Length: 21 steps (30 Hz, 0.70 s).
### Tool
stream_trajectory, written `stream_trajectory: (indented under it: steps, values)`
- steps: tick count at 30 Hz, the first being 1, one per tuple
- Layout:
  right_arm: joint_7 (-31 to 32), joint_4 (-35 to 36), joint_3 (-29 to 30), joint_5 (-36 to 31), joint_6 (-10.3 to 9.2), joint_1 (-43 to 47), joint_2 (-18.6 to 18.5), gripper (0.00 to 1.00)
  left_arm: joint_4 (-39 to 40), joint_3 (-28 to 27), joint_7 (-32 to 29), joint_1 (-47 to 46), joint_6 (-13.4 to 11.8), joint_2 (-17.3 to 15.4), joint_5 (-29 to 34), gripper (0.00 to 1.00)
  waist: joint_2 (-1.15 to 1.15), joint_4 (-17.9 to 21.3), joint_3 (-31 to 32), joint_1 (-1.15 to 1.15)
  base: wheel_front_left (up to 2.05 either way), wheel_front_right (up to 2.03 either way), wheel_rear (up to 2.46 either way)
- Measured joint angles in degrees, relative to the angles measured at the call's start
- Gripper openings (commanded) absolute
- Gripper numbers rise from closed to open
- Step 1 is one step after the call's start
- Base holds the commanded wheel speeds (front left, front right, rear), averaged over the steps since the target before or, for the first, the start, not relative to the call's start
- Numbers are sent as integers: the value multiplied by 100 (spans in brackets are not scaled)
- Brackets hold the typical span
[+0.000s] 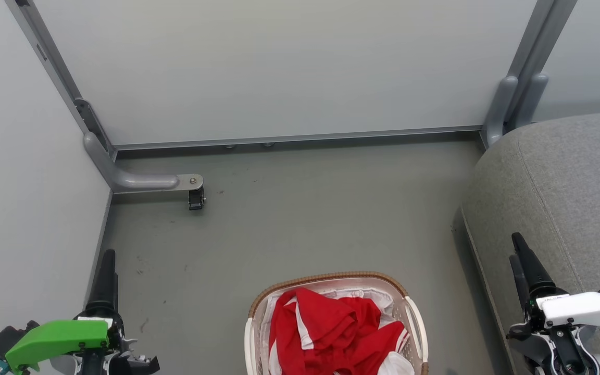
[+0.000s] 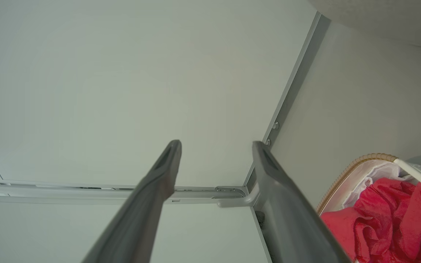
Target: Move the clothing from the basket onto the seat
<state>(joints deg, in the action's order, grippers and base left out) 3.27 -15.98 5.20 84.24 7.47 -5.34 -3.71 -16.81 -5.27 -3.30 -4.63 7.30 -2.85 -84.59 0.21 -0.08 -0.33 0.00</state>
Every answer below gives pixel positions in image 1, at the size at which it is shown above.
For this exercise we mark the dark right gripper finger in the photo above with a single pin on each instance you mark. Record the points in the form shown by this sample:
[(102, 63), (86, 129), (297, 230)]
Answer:
[(522, 286), (535, 276)]

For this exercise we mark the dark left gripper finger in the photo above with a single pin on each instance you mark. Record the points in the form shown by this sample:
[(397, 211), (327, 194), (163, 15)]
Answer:
[(103, 286), (116, 294)]

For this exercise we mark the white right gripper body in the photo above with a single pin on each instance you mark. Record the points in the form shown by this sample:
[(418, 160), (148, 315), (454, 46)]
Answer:
[(586, 308)]

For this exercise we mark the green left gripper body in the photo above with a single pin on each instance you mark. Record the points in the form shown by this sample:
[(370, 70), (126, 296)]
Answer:
[(55, 337)]

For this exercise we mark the red and white garment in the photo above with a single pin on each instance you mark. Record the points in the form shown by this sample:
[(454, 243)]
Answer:
[(331, 328)]

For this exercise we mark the grey fabric sofa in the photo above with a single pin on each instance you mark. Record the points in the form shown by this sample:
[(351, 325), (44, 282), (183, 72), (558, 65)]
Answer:
[(565, 198)]

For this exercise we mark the grey partition foot with plate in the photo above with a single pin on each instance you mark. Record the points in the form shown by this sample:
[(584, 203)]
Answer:
[(138, 181)]

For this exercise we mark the black caster wheel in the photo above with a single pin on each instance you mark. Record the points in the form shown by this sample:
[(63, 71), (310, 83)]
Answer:
[(196, 199)]

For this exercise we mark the white basket liner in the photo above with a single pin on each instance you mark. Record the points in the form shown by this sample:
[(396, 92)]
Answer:
[(383, 297)]

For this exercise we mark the grey rounded partition foot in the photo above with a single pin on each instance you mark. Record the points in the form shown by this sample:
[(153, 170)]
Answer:
[(500, 109), (532, 99)]

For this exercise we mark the cream laundry basket brown rim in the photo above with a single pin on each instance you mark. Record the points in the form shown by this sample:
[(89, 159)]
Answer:
[(331, 276)]

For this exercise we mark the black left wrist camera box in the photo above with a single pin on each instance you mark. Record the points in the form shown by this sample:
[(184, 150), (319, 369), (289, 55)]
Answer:
[(8, 336)]

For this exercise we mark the grey partition corner post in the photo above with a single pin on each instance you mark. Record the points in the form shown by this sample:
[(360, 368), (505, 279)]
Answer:
[(537, 47)]

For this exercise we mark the grey partition post with bracket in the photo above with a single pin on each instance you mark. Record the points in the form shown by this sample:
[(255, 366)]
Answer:
[(50, 57)]

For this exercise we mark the grey partition bottom rail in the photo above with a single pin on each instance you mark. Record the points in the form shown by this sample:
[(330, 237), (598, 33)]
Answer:
[(300, 138)]

